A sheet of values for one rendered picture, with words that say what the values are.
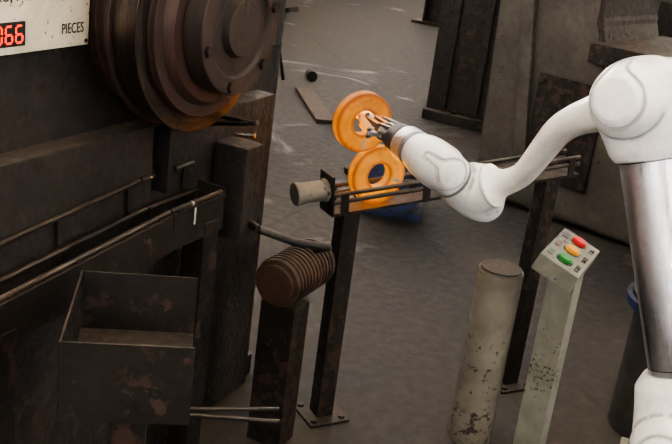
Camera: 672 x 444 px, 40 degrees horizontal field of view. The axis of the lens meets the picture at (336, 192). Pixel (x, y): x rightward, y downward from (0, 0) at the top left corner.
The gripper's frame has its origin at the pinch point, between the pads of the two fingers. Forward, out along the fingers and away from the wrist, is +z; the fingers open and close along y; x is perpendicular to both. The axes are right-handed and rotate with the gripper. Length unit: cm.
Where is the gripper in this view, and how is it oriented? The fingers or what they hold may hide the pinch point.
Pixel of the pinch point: (363, 115)
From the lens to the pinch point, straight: 237.1
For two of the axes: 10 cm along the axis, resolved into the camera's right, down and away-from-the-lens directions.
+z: -4.5, -3.8, 8.0
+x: 1.4, -9.2, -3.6
